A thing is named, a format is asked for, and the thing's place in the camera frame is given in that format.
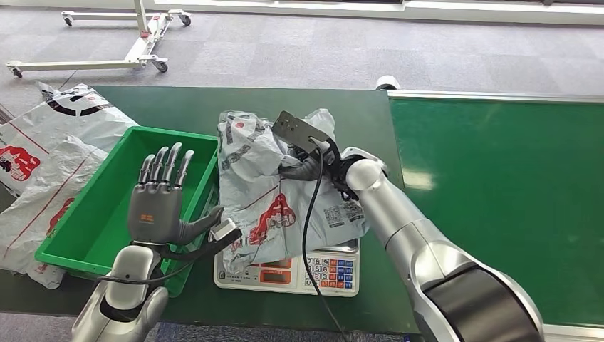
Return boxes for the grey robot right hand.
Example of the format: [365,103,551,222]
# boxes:
[278,153,331,183]

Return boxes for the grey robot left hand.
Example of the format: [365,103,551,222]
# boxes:
[127,142,226,247]

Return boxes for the grey plastic mailer package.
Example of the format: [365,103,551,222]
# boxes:
[216,108,370,276]

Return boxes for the green plastic crate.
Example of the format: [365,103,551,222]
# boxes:
[34,125,221,299]

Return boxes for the electronic scale with steel tray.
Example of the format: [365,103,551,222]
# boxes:
[212,237,361,299]

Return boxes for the white mailer bag red lines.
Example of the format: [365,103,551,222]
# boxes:
[0,135,110,290]

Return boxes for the white mailer bag black print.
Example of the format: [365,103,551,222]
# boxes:
[0,82,139,195]

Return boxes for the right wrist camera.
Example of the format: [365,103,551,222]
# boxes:
[271,110,342,164]

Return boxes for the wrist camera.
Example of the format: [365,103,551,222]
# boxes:
[160,217,243,264]
[271,110,342,164]

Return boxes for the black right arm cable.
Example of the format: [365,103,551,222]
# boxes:
[301,138,351,342]

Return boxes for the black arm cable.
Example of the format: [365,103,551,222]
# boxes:
[301,138,351,342]
[96,261,195,287]

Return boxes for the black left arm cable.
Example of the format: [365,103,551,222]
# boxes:
[96,261,195,287]

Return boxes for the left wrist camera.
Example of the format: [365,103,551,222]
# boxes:
[160,217,243,264]

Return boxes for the white wheeled stand frame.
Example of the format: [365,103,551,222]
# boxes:
[5,0,192,79]

